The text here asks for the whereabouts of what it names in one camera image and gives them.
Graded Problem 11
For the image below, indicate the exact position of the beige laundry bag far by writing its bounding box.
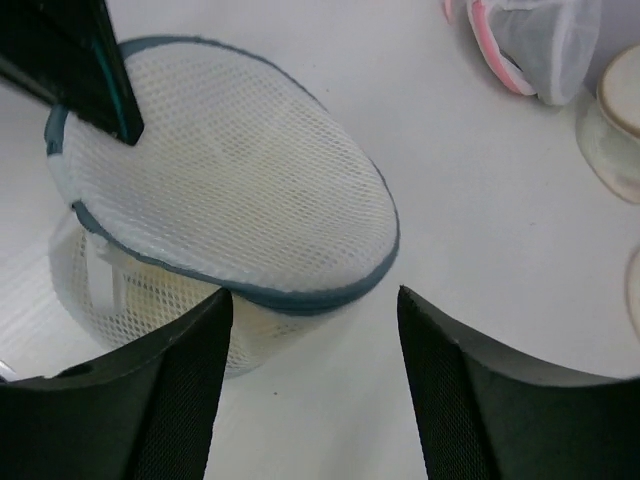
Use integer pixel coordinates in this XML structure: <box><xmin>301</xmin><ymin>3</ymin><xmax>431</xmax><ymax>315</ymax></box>
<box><xmin>576</xmin><ymin>45</ymin><xmax>639</xmax><ymax>204</ymax></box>

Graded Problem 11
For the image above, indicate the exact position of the white mesh bag blue zipper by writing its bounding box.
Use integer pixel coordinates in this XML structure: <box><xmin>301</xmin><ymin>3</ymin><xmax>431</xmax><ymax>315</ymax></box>
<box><xmin>44</xmin><ymin>36</ymin><xmax>400</xmax><ymax>376</ymax></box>

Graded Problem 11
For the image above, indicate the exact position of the beige laundry bag near right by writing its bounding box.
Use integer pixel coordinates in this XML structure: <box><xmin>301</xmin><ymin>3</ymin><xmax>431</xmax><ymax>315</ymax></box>
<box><xmin>625</xmin><ymin>248</ymin><xmax>640</xmax><ymax>338</ymax></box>

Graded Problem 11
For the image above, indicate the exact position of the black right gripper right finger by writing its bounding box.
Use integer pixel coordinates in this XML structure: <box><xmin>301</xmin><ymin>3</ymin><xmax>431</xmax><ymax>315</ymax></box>
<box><xmin>397</xmin><ymin>286</ymin><xmax>639</xmax><ymax>479</ymax></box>

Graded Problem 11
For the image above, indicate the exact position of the beige laundry bag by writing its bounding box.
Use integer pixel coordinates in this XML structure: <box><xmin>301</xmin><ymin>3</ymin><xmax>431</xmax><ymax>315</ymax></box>
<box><xmin>625</xmin><ymin>248</ymin><xmax>640</xmax><ymax>338</ymax></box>
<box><xmin>576</xmin><ymin>45</ymin><xmax>639</xmax><ymax>204</ymax></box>

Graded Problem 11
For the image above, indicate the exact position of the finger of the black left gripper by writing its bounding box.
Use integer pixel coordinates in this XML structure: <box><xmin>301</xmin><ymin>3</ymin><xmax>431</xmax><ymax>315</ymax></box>
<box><xmin>1</xmin><ymin>0</ymin><xmax>144</xmax><ymax>146</ymax></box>

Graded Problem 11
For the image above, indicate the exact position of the white mesh bag pink trim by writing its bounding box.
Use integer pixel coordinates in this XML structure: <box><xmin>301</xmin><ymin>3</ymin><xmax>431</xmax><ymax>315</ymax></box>
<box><xmin>442</xmin><ymin>0</ymin><xmax>602</xmax><ymax>106</ymax></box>

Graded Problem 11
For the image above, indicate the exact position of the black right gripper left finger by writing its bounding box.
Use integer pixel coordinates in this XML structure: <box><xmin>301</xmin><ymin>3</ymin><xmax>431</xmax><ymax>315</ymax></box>
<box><xmin>1</xmin><ymin>289</ymin><xmax>233</xmax><ymax>480</ymax></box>

